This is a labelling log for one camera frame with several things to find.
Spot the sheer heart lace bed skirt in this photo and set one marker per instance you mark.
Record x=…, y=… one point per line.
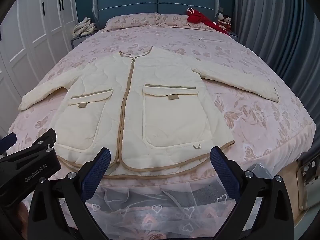
x=150, y=210

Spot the pink floral pillow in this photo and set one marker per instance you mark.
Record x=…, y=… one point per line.
x=180, y=20
x=130, y=21

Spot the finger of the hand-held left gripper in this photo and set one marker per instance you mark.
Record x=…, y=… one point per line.
x=42, y=138
x=7, y=142

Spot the grey curtain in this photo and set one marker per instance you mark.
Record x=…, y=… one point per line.
x=275, y=30

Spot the cream quilted jacket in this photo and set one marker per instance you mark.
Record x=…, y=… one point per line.
x=162, y=120

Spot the blue nightstand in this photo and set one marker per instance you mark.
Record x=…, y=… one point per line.
x=80, y=41
x=233, y=34

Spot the blue upholstered headboard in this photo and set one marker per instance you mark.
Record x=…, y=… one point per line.
x=155, y=2

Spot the white wardrobe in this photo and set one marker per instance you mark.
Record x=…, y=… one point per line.
x=32, y=30

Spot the pile of folded cream cloths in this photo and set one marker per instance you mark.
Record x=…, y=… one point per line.
x=83, y=27

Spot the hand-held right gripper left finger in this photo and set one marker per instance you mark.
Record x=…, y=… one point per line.
x=96, y=172

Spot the red plush toy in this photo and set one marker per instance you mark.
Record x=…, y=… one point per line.
x=197, y=17

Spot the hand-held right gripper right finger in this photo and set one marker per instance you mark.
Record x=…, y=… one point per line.
x=225, y=172

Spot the small doll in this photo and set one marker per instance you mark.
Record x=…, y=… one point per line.
x=220, y=18
x=227, y=20

